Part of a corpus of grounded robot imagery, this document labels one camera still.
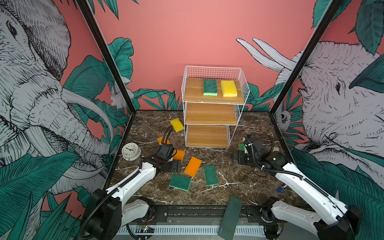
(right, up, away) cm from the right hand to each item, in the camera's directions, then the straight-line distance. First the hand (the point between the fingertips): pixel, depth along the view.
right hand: (236, 153), depth 78 cm
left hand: (-34, -7, +8) cm, 35 cm away
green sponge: (-30, -17, +6) cm, 36 cm away
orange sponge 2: (-23, -10, +13) cm, 28 cm away
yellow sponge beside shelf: (-36, +16, +30) cm, 49 cm away
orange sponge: (-32, -4, +16) cm, 36 cm away
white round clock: (-63, -2, +15) cm, 65 cm away
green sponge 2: (-13, -15, +8) cm, 21 cm away
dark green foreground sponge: (-4, -31, -5) cm, 32 cm away
